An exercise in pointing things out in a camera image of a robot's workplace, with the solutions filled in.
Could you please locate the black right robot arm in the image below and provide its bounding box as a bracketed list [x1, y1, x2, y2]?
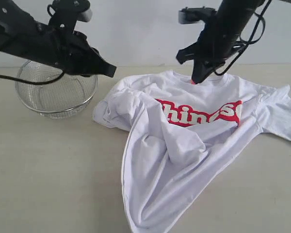
[176, 0, 271, 84]

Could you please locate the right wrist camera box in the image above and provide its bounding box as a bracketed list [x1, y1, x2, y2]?
[178, 7, 217, 24]

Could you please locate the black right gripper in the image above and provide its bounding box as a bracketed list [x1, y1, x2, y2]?
[176, 14, 245, 84]

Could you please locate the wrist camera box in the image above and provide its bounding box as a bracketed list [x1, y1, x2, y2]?
[47, 0, 93, 22]
[178, 7, 217, 24]

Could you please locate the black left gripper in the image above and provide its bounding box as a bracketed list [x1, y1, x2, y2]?
[33, 21, 117, 78]

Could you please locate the white t-shirt with red print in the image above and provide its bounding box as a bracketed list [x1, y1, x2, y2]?
[93, 70, 291, 233]

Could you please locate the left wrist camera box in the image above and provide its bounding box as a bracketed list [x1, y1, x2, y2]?
[47, 0, 93, 22]

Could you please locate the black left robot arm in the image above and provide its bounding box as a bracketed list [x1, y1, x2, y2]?
[0, 0, 116, 77]

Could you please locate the metal wire mesh basket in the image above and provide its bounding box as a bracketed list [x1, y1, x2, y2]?
[15, 61, 98, 119]

